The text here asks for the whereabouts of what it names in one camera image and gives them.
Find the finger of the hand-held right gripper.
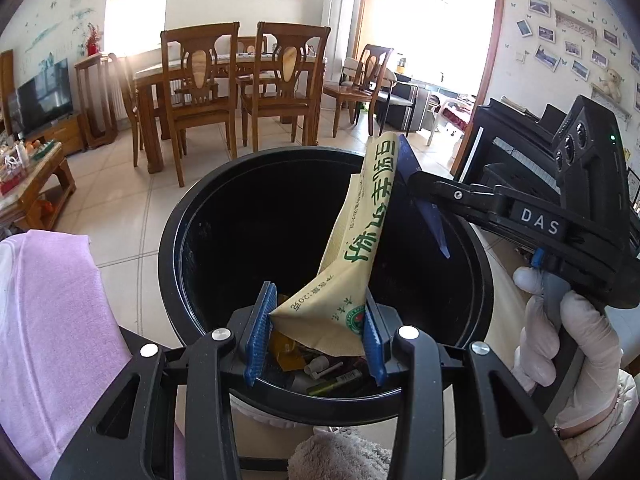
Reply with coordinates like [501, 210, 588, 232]
[397, 134, 538, 260]

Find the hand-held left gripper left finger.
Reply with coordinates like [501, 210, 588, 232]
[50, 281, 278, 480]

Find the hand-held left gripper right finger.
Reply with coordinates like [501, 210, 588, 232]
[362, 290, 583, 480]

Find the beige paper bag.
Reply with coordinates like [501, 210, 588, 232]
[270, 131, 401, 373]

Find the black trash bin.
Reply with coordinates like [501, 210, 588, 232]
[157, 146, 525, 428]

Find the person's right forearm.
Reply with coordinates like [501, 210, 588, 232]
[552, 367, 640, 480]

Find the person's right hand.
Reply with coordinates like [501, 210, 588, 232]
[512, 265, 626, 428]

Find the olive stick wrapper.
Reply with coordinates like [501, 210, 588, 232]
[306, 370, 363, 397]

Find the white plastic tube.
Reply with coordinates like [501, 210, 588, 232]
[304, 357, 345, 382]

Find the black piano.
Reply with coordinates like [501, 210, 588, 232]
[452, 97, 640, 221]

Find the dark sofa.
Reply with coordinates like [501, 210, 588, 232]
[377, 80, 436, 133]

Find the grey fluffy cloth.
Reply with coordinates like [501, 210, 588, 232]
[287, 427, 393, 480]

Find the white teddy bear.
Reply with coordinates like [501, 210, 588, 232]
[597, 67, 626, 101]

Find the wooden dining chair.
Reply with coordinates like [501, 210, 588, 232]
[322, 44, 395, 138]
[235, 35, 268, 56]
[107, 52, 146, 168]
[160, 22, 241, 188]
[240, 21, 332, 153]

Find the white standing air conditioner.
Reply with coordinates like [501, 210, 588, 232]
[320, 0, 360, 83]

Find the purple tablecloth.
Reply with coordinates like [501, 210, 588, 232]
[0, 230, 188, 480]

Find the wooden coffee table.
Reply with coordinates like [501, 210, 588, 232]
[0, 140, 77, 233]

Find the wooden dining table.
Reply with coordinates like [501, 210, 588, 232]
[134, 52, 328, 175]

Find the tall wooden plant stand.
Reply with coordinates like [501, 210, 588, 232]
[75, 54, 119, 150]

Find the flat screen television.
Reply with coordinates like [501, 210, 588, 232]
[6, 57, 75, 136]

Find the red flower pot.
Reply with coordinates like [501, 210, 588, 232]
[82, 22, 103, 57]

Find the bright window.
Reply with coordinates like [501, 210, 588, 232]
[103, 0, 173, 56]

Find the wooden door frame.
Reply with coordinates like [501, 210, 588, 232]
[360, 0, 507, 126]

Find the white wall shelf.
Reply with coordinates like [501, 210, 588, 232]
[554, 9, 598, 43]

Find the group of wall photos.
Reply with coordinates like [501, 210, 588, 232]
[514, 0, 640, 83]

